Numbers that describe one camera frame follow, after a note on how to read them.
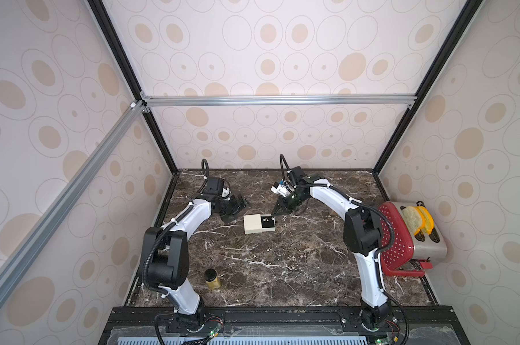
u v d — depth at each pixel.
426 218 0.76
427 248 0.74
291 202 0.82
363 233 0.56
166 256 0.46
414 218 0.78
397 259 0.77
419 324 0.73
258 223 0.95
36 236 0.49
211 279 0.74
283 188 0.89
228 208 0.78
